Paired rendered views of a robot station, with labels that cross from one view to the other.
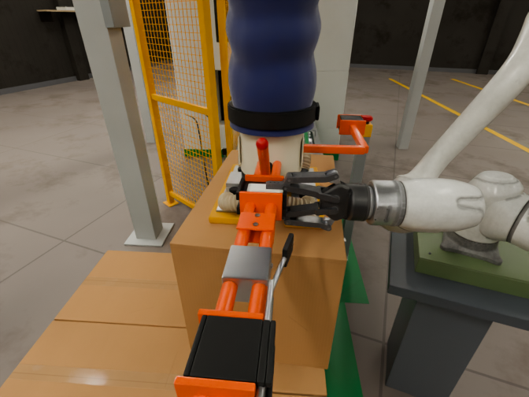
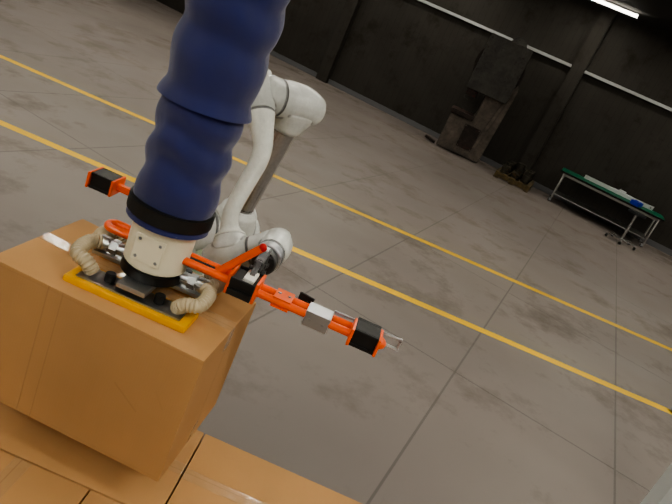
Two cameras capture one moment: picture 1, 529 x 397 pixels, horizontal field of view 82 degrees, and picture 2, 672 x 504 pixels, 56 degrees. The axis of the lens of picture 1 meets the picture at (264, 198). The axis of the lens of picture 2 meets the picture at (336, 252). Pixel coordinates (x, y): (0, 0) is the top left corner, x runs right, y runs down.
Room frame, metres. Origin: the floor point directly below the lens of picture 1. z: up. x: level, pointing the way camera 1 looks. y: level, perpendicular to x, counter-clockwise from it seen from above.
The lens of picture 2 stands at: (0.47, 1.54, 1.95)
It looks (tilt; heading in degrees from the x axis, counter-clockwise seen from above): 20 degrees down; 265
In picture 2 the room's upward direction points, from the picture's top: 25 degrees clockwise
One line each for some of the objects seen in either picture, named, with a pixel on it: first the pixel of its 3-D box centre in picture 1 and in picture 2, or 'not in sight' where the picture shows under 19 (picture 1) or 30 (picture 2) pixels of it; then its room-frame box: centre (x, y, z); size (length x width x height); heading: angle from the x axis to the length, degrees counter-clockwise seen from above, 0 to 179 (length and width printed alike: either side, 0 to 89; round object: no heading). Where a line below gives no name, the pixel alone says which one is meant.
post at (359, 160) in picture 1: (352, 198); not in sight; (1.70, -0.58, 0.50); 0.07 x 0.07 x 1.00; 86
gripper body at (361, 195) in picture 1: (343, 201); (262, 264); (0.52, -0.16, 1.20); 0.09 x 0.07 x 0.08; 86
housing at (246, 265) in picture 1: (248, 272); (318, 317); (0.32, 0.02, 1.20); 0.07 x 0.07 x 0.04; 85
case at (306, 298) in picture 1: (271, 240); (117, 340); (0.81, -0.02, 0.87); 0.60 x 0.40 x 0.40; 172
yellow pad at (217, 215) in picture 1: (238, 184); (133, 292); (0.79, 0.08, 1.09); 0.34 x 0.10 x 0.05; 175
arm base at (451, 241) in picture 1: (471, 234); not in sight; (0.88, -0.75, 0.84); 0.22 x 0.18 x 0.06; 151
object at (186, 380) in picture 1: (224, 359); (364, 337); (0.19, 0.04, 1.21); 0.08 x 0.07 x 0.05; 175
